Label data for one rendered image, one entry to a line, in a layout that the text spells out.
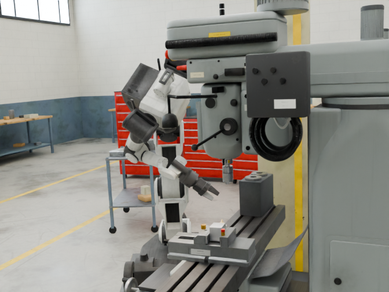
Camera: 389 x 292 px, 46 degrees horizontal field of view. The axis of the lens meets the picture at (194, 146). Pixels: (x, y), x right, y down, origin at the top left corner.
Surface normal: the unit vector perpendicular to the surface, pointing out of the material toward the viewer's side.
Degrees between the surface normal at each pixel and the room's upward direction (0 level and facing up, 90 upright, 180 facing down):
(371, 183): 88
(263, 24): 90
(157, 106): 57
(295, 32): 90
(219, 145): 109
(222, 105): 90
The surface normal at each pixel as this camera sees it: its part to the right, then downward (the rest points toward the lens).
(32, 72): 0.92, 0.02
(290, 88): -0.39, 0.16
